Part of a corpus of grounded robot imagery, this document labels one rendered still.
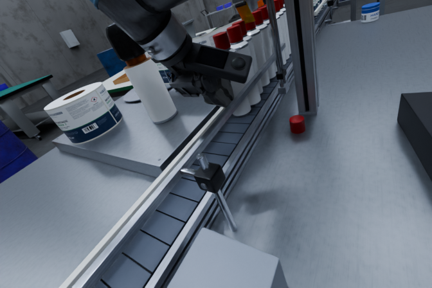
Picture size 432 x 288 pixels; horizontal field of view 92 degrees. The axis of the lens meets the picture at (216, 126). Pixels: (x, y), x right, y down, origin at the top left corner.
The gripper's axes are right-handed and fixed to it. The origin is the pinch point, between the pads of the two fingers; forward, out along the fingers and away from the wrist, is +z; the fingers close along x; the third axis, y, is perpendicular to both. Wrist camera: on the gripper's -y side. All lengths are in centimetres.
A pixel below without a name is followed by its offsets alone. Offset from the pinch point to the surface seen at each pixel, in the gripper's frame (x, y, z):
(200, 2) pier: -675, 525, 363
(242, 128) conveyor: 5.4, -2.5, 3.2
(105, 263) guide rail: 31.7, -3.9, -20.8
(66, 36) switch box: -447, 1059, 163
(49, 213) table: 37, 40, -9
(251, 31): -21.7, 0.1, -0.6
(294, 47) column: -13.0, -12.8, -1.1
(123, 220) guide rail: 29.2, 3.8, -14.6
